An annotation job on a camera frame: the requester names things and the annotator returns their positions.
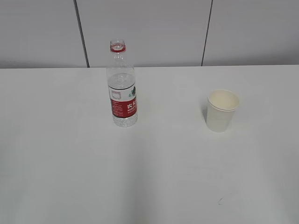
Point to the clear water bottle red label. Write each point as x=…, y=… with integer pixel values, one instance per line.
x=121, y=85

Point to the white paper cup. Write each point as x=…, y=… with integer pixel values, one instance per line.
x=221, y=105

